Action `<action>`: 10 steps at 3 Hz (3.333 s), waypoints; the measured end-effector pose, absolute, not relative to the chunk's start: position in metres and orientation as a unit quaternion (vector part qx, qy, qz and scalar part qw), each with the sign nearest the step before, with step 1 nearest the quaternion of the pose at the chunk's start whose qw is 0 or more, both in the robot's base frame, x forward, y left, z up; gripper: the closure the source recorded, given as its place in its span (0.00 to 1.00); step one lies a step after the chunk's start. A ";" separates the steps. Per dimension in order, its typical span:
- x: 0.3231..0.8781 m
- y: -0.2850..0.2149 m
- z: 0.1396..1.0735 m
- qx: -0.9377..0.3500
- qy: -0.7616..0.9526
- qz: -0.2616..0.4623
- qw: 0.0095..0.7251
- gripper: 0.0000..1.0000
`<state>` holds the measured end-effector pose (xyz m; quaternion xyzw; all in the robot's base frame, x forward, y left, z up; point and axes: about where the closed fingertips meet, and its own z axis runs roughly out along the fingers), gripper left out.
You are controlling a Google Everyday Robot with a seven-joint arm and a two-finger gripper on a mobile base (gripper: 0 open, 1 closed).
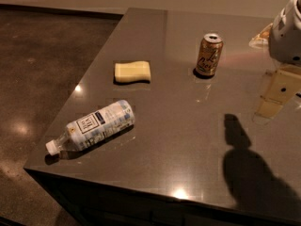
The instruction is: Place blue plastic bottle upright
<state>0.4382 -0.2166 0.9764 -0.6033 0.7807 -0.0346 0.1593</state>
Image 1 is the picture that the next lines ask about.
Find yellow sponge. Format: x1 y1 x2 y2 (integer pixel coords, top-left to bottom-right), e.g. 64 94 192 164
114 61 151 83

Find clear plastic water bottle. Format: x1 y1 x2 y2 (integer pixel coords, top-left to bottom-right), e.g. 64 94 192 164
46 100 135 155

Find orange soda can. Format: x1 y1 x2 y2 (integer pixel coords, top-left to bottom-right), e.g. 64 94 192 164
196 33 224 77

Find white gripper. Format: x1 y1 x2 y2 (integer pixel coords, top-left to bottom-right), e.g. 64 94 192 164
248 0 301 119

